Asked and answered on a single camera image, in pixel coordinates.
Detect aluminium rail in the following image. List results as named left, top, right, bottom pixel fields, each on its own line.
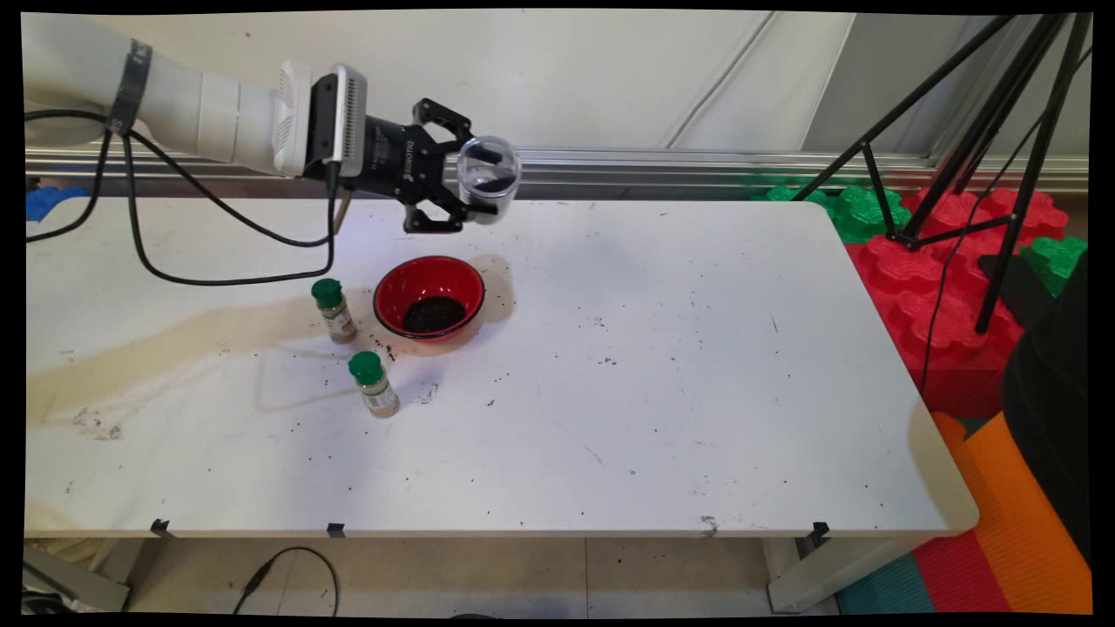
left=26, top=143, right=1090, bottom=199

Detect red bowl with black rim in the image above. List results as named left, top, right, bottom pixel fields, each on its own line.
left=373, top=255, right=487, bottom=345

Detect grey arm strap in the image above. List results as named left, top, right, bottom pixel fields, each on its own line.
left=106, top=38, right=154, bottom=137

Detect black floor cable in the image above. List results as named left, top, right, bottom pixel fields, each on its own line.
left=231, top=546, right=339, bottom=616

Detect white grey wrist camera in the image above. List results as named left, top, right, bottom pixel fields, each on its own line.
left=274, top=61, right=369, bottom=180

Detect white angled table leg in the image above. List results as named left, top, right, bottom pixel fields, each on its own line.
left=765, top=533, right=926, bottom=614

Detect red foam blocks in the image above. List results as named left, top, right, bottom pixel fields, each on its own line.
left=847, top=186, right=1072, bottom=419

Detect black bulky object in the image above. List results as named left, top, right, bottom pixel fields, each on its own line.
left=1000, top=253, right=1094, bottom=558

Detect teal foam mat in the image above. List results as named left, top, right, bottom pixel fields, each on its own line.
left=835, top=549, right=938, bottom=616

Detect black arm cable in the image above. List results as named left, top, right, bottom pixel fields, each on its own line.
left=24, top=109, right=351, bottom=287

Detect green cap spice bottle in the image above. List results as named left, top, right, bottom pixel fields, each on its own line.
left=348, top=351, right=401, bottom=419
left=311, top=278, right=359, bottom=344

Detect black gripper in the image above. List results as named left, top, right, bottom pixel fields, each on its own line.
left=335, top=98, right=476, bottom=235

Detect small green foam block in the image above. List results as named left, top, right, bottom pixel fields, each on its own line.
left=1019, top=235, right=1088, bottom=298

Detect large green foam block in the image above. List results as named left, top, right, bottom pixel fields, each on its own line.
left=753, top=183, right=912, bottom=246

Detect dark grounds pile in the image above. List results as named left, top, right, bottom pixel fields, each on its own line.
left=402, top=295, right=468, bottom=335

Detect clear jar with dark grounds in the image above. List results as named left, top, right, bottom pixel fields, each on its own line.
left=455, top=134, right=523, bottom=226

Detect black tripod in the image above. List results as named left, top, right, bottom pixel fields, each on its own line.
left=791, top=13, right=1094, bottom=336

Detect orange foam mat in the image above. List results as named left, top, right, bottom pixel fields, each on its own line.
left=932, top=409, right=1094, bottom=615

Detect thin black tripod cable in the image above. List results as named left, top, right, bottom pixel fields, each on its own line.
left=919, top=48, right=1094, bottom=397

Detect blue foam piece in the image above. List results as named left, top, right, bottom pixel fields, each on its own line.
left=26, top=185, right=92, bottom=222

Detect red foam mat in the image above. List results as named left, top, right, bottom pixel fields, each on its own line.
left=910, top=527, right=1016, bottom=615

